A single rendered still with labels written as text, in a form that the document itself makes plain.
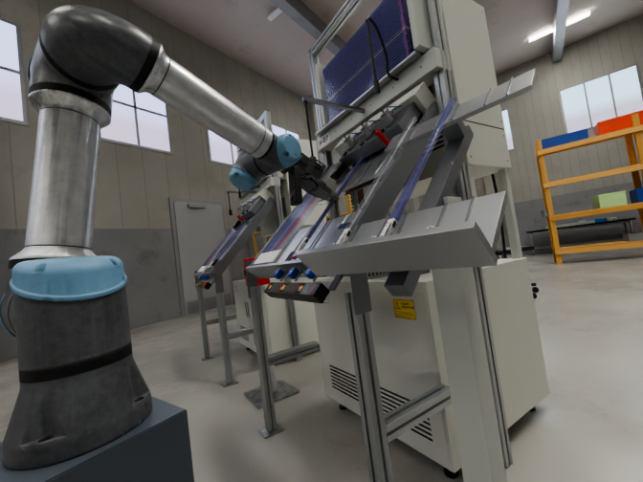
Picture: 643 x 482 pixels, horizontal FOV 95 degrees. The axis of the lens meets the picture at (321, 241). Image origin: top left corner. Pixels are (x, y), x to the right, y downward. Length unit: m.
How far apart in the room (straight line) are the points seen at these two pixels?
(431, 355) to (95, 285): 0.85
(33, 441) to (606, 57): 12.11
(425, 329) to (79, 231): 0.87
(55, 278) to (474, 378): 0.68
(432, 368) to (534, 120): 10.78
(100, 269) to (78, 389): 0.14
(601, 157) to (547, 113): 1.88
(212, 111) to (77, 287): 0.40
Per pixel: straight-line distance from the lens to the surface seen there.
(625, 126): 7.54
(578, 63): 11.99
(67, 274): 0.47
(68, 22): 0.66
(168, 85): 0.65
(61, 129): 0.68
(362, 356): 0.74
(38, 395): 0.50
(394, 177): 0.91
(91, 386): 0.48
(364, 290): 0.72
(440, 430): 1.11
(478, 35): 1.64
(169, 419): 0.50
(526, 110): 11.62
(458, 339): 0.67
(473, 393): 0.70
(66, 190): 0.65
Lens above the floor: 0.73
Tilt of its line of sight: 3 degrees up
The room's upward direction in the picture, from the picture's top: 8 degrees counter-clockwise
